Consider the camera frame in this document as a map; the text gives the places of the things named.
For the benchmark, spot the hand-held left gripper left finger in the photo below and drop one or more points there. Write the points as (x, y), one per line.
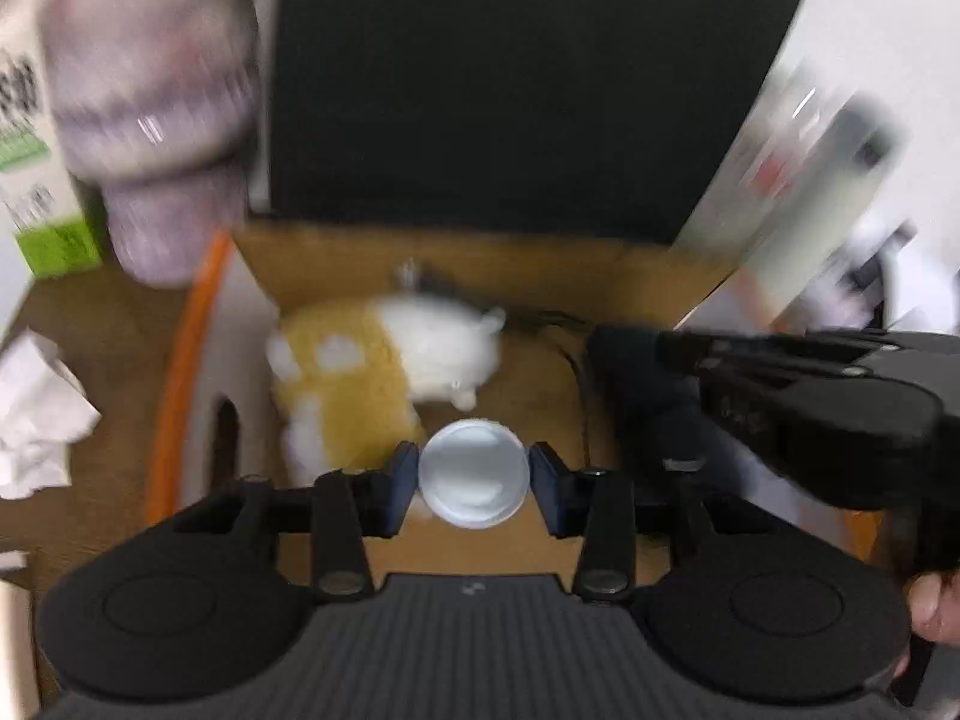
(401, 487)

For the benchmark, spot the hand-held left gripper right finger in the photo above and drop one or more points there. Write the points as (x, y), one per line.
(544, 489)

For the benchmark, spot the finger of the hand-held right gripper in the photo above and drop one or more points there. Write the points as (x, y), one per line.
(787, 420)
(750, 349)

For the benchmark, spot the small white round jar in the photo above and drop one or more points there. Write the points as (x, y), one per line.
(472, 472)

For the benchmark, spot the orange red cardboard box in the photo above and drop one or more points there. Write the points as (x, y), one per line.
(525, 277)

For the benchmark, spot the brown wooden desktop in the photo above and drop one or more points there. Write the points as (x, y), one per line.
(97, 360)

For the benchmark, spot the person's right hand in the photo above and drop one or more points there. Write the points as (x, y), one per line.
(936, 607)

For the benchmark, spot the yellow white plush toy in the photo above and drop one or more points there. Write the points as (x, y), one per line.
(352, 367)

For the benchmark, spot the white thermos bottle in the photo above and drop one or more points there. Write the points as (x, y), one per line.
(817, 210)

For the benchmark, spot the red label water bottle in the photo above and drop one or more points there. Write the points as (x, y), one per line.
(776, 169)

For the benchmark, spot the black paper bag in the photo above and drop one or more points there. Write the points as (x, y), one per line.
(487, 90)

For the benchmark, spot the crumpled white tissue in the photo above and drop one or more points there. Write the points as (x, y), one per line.
(37, 412)

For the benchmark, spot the white green milk carton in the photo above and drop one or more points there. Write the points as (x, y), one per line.
(45, 187)

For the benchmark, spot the purple white ribbed vase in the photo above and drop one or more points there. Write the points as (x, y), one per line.
(150, 90)

